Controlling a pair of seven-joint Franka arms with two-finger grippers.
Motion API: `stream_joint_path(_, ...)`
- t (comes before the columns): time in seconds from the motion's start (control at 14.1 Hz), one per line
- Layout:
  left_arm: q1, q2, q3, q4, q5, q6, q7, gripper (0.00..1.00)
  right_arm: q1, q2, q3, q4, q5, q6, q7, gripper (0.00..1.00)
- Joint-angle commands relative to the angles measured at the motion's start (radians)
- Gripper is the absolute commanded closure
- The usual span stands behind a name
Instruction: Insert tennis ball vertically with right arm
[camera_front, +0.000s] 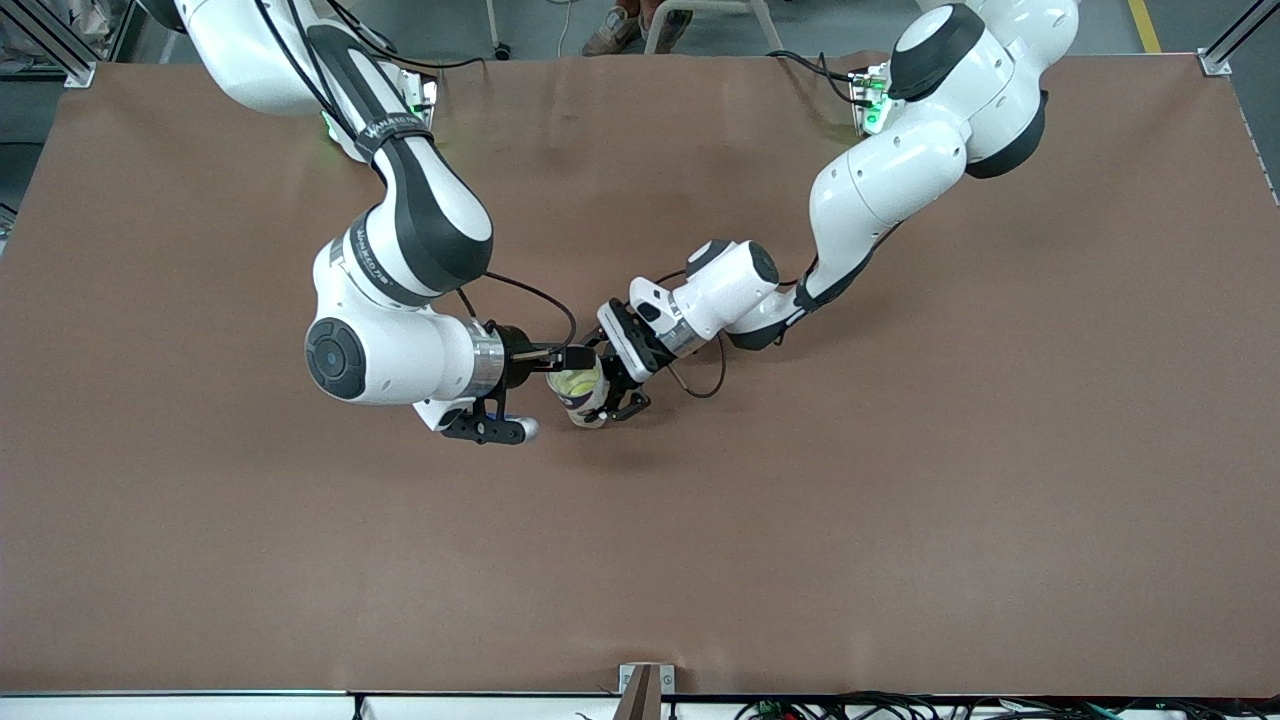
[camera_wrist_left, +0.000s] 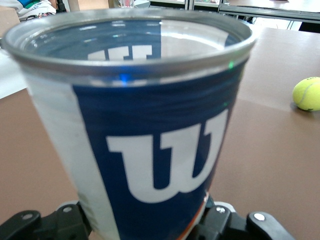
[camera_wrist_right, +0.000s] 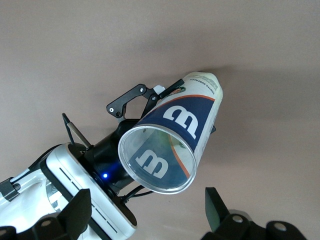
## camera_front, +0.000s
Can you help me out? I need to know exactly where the clear tennis ball can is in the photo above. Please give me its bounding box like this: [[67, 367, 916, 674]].
[[545, 365, 613, 429]]

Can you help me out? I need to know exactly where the brown paper table cover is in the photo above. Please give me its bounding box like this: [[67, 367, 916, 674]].
[[0, 50, 1280, 699]]

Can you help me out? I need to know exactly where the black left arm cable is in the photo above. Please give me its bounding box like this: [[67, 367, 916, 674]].
[[655, 268, 729, 399]]

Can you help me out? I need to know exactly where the metal bracket with wooden post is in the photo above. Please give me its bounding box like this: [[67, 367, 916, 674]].
[[615, 663, 677, 720]]

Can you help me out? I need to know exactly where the black right base cable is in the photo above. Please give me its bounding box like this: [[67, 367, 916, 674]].
[[380, 40, 491, 76]]

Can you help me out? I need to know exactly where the black base cable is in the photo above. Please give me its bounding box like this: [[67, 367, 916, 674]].
[[765, 50, 871, 106], [380, 40, 491, 76]]

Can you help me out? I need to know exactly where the black left base cable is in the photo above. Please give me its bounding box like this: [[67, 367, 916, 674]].
[[765, 50, 871, 106]]

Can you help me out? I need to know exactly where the white stool frame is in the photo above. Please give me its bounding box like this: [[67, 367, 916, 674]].
[[643, 0, 787, 57]]

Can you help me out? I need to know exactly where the tangle of black cables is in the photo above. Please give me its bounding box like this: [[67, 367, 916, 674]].
[[735, 690, 1280, 720]]

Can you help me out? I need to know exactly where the aluminium frame profile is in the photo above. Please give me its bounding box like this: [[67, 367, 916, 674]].
[[1195, 0, 1280, 78], [0, 0, 98, 89]]

